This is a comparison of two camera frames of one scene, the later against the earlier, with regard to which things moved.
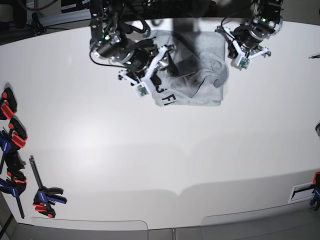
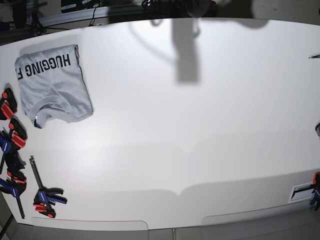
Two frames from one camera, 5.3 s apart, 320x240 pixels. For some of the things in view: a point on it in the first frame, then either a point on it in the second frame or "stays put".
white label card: x=301 y=192 stays put
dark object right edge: x=317 y=129 stays put
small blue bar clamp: x=46 y=197 stays put
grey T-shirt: x=200 y=58 → x=51 y=84
